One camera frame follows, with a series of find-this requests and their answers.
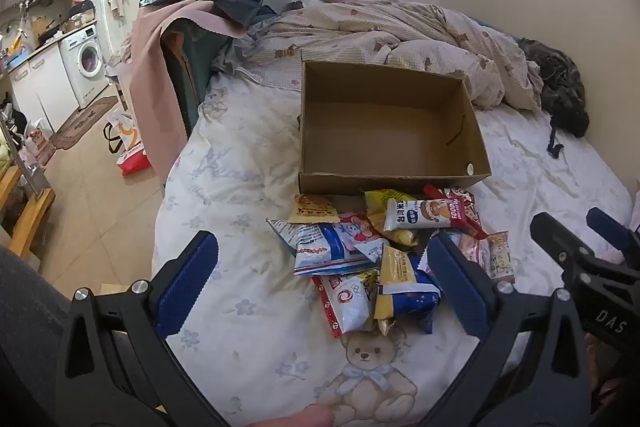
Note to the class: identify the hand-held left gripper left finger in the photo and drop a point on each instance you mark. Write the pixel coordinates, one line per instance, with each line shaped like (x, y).
(187, 287)

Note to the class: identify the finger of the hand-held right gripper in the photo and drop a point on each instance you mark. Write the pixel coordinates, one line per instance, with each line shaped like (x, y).
(612, 229)
(555, 237)

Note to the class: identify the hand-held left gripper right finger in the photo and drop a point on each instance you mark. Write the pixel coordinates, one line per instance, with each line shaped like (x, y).
(460, 292)

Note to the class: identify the pale pink snack packet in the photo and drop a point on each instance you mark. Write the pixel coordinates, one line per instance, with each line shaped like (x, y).
(496, 257)

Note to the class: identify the yellow and blue snack packet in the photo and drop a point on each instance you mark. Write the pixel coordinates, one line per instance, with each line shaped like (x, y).
(405, 292)

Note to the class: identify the red printed snack packet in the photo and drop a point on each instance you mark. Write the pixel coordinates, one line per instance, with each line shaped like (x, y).
(467, 209)

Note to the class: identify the white cartoon snack bar packet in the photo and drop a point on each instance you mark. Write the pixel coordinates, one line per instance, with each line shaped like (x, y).
(425, 213)

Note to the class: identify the yellow chip bag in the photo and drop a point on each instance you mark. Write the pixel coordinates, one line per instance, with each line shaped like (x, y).
(382, 207)

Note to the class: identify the red and white snack bag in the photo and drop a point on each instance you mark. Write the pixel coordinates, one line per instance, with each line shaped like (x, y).
(345, 302)

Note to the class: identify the pink mascot snack packet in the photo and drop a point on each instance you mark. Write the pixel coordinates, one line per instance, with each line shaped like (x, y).
(361, 229)

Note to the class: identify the blue and white snack packet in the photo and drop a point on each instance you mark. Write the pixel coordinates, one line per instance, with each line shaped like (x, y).
(325, 249)

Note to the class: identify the small orange snack packet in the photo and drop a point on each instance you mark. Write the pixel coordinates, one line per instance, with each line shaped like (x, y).
(312, 208)

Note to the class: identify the brown cardboard box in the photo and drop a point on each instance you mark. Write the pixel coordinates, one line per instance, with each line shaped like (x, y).
(385, 132)

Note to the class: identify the person's left hand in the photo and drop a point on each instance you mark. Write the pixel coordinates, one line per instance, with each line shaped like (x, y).
(295, 418)

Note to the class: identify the red and white shopping bag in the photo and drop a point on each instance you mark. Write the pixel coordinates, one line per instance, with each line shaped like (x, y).
(127, 142)

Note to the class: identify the camouflage jacket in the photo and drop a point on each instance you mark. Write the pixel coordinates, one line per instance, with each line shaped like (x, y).
(560, 77)

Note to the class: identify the wooden shelf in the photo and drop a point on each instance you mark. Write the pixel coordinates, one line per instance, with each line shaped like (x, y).
(25, 212)

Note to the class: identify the patterned floor mat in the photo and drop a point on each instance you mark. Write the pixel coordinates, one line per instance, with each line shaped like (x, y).
(85, 122)

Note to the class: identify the pink cloth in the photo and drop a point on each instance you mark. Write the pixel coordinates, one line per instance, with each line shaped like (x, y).
(150, 82)

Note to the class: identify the green headboard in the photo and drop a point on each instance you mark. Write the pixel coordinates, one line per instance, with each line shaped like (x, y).
(185, 72)

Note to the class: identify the white washing machine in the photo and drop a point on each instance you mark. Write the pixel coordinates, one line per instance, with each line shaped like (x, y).
(85, 62)

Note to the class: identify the white kitchen base cabinet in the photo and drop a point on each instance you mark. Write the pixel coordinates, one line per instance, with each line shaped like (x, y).
(40, 87)

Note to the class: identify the checked bear print duvet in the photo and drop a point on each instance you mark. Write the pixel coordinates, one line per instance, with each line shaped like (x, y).
(400, 32)

